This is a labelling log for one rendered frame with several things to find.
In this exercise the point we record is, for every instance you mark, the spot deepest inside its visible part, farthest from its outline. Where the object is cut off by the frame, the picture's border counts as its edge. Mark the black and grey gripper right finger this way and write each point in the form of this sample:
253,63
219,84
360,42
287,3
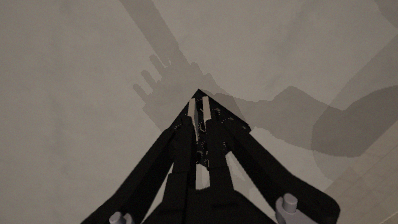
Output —
293,200

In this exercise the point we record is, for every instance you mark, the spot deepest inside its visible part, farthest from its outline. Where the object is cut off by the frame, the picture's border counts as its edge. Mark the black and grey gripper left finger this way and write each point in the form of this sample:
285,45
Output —
133,199

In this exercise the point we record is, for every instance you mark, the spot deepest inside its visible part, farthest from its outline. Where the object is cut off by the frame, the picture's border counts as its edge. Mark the black knob box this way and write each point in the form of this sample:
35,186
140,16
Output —
222,114

